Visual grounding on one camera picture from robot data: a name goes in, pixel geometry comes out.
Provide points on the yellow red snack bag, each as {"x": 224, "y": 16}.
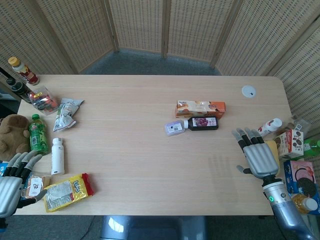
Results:
{"x": 67, "y": 193}

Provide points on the silver foil snack bag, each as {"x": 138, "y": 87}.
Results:
{"x": 65, "y": 115}

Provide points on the small purple plastic box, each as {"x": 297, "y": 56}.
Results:
{"x": 174, "y": 128}

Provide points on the amber bottle with white cap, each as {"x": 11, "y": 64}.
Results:
{"x": 303, "y": 203}

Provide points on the green tea bottle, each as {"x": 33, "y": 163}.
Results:
{"x": 38, "y": 135}

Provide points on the dark bottle black cap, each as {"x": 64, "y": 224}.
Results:
{"x": 18, "y": 89}

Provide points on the wrapped pastry white label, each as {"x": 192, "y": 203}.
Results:
{"x": 35, "y": 186}

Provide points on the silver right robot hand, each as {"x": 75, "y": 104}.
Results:
{"x": 261, "y": 160}

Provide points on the woven folding screen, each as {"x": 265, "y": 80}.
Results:
{"x": 140, "y": 25}

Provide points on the orange biscuit box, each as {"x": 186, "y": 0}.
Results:
{"x": 200, "y": 108}

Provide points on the white plastic bottle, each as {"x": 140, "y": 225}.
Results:
{"x": 58, "y": 157}

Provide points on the clear plastic package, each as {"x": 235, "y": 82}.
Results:
{"x": 300, "y": 125}

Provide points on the white bottle red print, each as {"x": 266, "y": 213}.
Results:
{"x": 270, "y": 126}

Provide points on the clear bag red snacks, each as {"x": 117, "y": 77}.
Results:
{"x": 43, "y": 101}

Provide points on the blue chocolate cookie box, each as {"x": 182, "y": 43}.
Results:
{"x": 303, "y": 177}

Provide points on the white red cookie carton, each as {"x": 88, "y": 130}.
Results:
{"x": 291, "y": 143}

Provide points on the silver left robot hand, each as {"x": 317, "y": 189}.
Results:
{"x": 8, "y": 192}

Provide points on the green plastic bottle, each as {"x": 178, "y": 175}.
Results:
{"x": 312, "y": 148}

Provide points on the dark grape juice bottle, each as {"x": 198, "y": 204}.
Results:
{"x": 202, "y": 123}

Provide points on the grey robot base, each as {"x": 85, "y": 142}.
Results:
{"x": 152, "y": 228}

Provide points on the blue white package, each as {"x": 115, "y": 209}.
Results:
{"x": 3, "y": 168}

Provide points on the brown plush toy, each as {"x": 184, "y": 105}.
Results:
{"x": 11, "y": 135}

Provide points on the yellow cap red label bottle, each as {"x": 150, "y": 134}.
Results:
{"x": 25, "y": 72}

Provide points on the yellow sponge block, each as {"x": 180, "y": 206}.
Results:
{"x": 273, "y": 150}

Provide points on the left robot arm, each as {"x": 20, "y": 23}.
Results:
{"x": 2, "y": 223}

